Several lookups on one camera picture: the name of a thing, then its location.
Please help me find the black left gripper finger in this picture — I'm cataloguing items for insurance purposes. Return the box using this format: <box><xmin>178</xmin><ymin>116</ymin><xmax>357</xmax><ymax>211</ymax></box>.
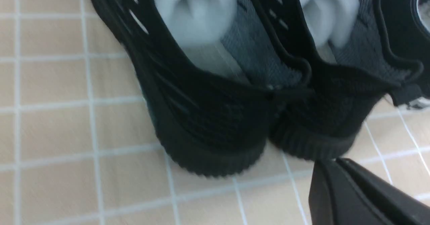
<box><xmin>308</xmin><ymin>158</ymin><xmax>430</xmax><ymax>225</ymax></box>

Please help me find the black knit sneaker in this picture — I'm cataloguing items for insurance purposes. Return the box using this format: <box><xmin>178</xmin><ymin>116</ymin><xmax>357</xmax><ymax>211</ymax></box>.
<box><xmin>91</xmin><ymin>0</ymin><xmax>312</xmax><ymax>177</ymax></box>
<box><xmin>257</xmin><ymin>0</ymin><xmax>424</xmax><ymax>161</ymax></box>

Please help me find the black canvas sneaker left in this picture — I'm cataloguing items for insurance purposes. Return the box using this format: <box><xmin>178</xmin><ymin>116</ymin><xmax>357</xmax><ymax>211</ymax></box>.
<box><xmin>381</xmin><ymin>0</ymin><xmax>430</xmax><ymax>110</ymax></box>

